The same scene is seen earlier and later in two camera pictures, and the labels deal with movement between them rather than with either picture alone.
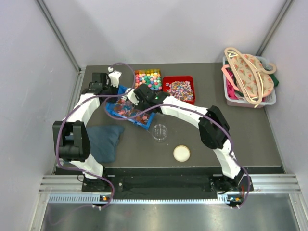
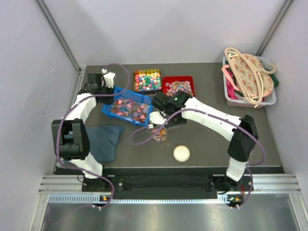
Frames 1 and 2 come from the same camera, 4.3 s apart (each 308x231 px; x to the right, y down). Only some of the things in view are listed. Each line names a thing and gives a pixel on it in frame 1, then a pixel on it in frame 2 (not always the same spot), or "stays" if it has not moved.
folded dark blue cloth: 103,140 stays
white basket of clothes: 248,82 stays
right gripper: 138,107 -> 168,124
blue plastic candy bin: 126,109 stays
